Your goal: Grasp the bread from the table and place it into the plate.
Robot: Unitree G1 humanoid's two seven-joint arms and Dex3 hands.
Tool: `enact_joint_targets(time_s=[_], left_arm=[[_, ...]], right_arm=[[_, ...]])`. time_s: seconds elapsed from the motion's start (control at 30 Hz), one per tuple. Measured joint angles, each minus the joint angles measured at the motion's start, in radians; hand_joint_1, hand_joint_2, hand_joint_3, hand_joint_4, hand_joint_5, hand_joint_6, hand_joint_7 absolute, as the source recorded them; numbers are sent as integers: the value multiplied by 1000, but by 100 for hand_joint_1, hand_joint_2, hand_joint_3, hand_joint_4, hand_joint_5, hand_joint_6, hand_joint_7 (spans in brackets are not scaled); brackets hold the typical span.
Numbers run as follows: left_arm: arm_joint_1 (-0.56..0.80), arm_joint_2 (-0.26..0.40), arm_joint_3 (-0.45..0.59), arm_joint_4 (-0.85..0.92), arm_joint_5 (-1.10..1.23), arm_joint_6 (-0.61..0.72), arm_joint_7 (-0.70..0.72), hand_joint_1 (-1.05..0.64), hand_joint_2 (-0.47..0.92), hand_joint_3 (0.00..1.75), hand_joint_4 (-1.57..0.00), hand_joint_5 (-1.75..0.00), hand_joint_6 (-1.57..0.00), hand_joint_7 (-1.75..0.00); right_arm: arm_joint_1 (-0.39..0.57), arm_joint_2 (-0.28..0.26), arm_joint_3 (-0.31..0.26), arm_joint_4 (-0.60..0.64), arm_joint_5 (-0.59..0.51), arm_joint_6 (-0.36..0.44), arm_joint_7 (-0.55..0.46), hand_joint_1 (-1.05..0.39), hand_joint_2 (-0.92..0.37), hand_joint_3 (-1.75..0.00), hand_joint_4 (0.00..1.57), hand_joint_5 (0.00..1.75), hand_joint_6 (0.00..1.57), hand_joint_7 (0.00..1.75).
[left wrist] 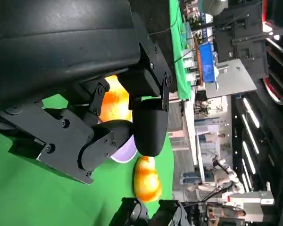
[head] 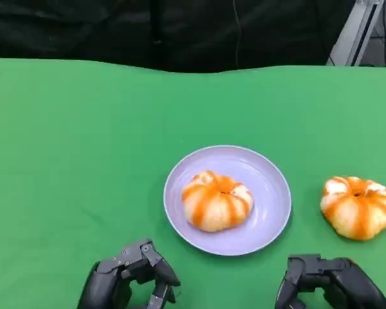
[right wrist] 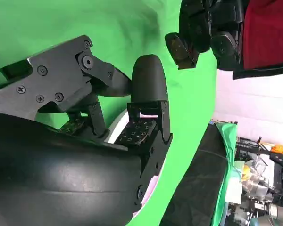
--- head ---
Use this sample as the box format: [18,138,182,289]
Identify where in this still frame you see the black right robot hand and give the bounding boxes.
[275,254,386,309]

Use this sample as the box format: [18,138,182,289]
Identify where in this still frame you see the aluminium frame profile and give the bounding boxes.
[326,0,384,67]

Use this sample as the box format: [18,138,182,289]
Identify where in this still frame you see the lilac plate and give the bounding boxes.
[163,145,292,257]

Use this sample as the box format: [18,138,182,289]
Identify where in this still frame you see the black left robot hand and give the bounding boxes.
[77,238,181,309]

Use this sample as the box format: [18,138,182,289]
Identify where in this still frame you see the green table cloth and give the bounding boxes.
[0,57,386,309]

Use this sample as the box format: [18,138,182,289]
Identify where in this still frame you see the black backdrop cloth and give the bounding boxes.
[0,0,356,73]

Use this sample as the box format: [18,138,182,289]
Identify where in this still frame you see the orange and white bread roll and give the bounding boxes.
[181,169,254,232]
[320,176,386,241]

